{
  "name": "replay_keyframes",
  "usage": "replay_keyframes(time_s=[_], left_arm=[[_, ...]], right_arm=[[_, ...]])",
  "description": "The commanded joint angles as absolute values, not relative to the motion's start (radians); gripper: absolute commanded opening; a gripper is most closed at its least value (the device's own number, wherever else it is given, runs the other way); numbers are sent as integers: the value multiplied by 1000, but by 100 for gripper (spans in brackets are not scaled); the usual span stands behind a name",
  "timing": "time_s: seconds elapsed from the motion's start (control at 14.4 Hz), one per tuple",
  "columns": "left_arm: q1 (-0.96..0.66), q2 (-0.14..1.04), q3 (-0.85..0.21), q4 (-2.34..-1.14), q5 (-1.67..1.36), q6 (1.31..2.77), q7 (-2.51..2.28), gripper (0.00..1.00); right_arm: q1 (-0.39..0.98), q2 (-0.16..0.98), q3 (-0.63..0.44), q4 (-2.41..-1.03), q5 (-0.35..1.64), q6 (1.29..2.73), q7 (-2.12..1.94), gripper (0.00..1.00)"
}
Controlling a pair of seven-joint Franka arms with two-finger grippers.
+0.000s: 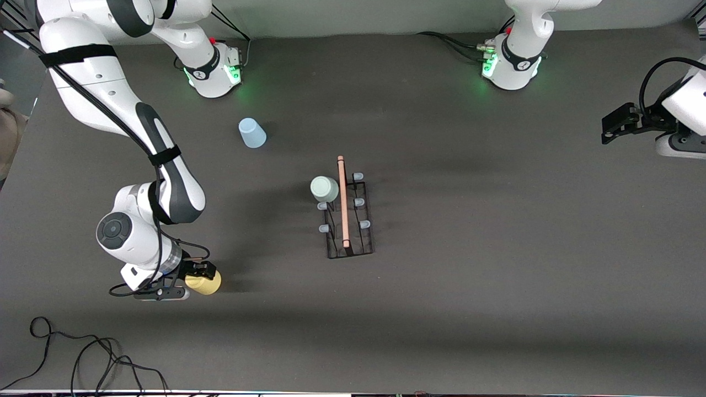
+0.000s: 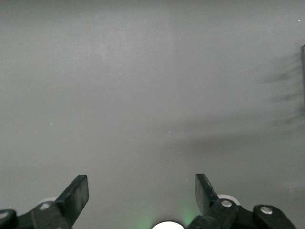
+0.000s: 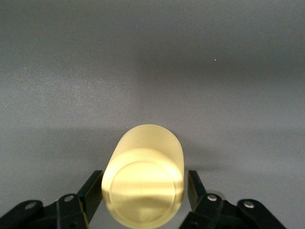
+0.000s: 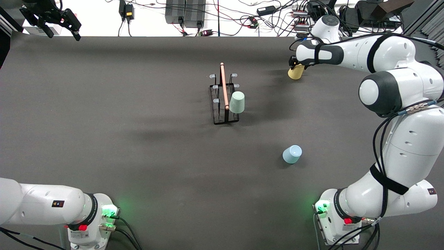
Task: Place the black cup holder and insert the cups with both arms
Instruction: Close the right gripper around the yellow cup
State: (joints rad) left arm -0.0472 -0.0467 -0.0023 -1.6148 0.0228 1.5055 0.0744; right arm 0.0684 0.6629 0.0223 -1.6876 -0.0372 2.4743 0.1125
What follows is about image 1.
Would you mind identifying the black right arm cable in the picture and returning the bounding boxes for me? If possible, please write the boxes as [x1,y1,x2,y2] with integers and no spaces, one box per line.
[0,29,211,298]

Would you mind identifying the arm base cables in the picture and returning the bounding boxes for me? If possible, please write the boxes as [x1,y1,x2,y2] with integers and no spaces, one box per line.
[175,6,252,71]
[416,15,516,62]

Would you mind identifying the light blue plastic cup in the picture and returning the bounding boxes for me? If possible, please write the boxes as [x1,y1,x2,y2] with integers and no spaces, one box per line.
[238,117,268,149]

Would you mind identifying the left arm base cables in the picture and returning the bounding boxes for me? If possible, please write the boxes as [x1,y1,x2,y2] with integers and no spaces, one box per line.
[416,15,516,62]

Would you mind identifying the dark grey table cover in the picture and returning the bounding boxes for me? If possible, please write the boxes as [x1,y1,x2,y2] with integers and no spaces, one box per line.
[0,22,706,393]

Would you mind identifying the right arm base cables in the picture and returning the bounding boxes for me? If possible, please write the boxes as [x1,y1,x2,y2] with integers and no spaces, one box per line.
[175,6,252,71]

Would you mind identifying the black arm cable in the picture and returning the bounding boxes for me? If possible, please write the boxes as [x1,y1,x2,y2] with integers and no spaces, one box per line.
[0,29,211,298]
[639,57,706,119]

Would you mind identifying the black wire cup holder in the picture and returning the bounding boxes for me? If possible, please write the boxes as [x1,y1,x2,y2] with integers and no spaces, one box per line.
[318,155,376,260]

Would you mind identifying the yellow plastic cup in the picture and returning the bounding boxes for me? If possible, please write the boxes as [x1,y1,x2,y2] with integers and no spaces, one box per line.
[184,269,222,296]

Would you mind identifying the loose black cable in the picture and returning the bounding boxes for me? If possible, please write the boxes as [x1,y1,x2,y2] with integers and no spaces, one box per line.
[0,316,172,397]

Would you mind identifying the pale green plastic cup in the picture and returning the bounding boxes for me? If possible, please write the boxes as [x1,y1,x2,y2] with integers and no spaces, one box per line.
[310,175,340,203]

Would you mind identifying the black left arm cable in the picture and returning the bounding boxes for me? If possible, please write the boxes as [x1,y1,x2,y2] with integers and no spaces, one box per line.
[639,57,706,119]

